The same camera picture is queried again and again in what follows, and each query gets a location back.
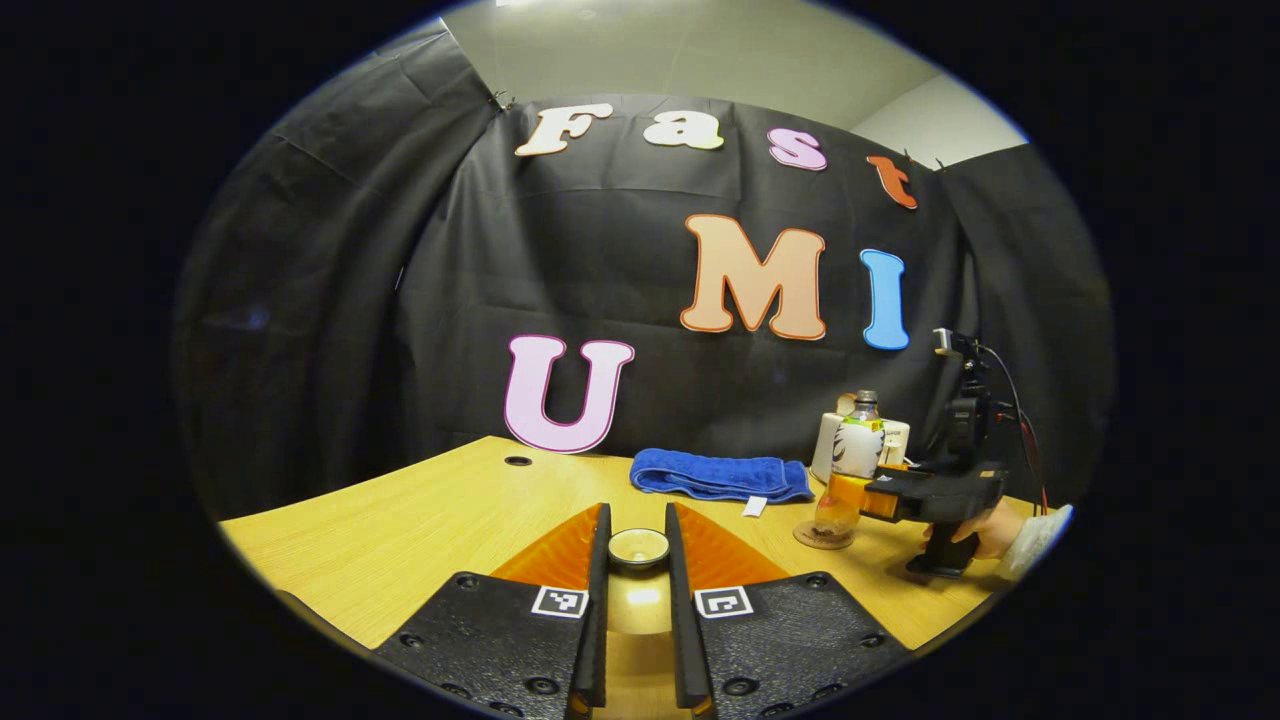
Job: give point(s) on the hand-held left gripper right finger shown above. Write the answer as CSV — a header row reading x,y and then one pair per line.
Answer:
x,y
682,620

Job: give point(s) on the cream white toaster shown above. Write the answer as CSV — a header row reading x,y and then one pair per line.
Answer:
x,y
822,445

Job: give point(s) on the black backdrop cloth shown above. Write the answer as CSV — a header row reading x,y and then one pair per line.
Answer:
x,y
400,300

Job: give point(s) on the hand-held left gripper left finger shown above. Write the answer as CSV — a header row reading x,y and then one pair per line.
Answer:
x,y
597,620

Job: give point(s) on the teacup lid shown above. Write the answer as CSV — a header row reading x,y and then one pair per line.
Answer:
x,y
638,545

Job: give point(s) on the round brown coaster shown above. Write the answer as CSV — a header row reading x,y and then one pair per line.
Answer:
x,y
808,540

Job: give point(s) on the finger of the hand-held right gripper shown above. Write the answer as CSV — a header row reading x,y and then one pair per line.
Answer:
x,y
895,468
900,500

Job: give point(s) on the plastic water bottle orange drink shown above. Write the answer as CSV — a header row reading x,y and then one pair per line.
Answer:
x,y
855,445

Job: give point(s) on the toasted bread slice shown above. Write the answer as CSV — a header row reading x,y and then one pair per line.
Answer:
x,y
846,404

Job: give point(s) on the blue folded towel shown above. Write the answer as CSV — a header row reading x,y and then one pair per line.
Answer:
x,y
720,472

